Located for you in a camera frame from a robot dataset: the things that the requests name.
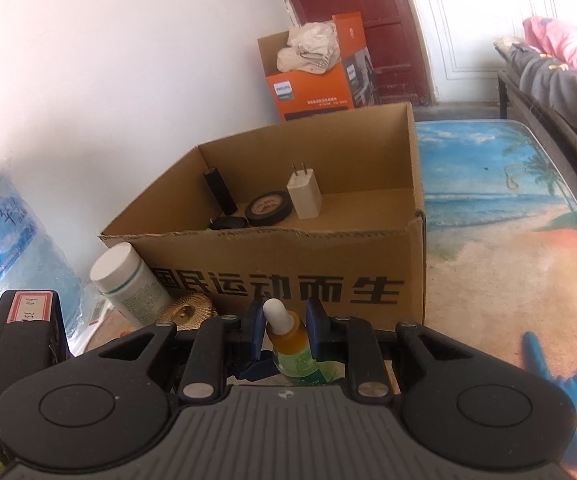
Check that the black cylinder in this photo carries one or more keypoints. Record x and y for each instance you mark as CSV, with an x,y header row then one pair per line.
x,y
220,190

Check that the black tape roll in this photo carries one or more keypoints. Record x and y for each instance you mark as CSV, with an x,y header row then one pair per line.
x,y
268,220

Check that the white capped bottle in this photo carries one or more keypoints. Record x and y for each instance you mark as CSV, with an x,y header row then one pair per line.
x,y
128,290

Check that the gold lid jar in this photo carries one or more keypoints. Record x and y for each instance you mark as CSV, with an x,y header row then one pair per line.
x,y
188,310

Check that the green dropper bottle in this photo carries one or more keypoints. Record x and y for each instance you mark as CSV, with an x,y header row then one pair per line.
x,y
291,340

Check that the pink floral blanket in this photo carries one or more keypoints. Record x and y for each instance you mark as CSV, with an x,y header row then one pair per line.
x,y
568,45

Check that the dark bed frame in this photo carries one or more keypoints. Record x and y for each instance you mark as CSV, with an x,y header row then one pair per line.
x,y
503,95

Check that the small black oval object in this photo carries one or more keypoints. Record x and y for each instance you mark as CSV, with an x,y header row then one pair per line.
x,y
228,223

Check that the white panel door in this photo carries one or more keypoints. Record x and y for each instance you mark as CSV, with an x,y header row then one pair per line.
x,y
468,20

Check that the beach print table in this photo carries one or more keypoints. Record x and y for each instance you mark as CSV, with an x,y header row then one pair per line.
x,y
493,260

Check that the white charger plug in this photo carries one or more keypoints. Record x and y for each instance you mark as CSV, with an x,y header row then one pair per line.
x,y
304,197

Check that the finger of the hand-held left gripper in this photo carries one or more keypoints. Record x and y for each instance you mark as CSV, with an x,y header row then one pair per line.
x,y
251,372

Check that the blue plastic bag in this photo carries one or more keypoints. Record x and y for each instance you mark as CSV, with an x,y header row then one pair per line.
x,y
18,260

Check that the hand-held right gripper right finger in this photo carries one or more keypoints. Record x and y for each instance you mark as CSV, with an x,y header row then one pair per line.
x,y
314,332

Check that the brown cardboard box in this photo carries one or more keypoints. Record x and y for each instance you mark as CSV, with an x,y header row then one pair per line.
x,y
368,240

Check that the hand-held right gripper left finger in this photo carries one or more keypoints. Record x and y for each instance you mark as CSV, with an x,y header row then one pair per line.
x,y
257,331

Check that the orange product box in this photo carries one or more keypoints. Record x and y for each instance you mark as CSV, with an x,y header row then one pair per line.
x,y
308,95

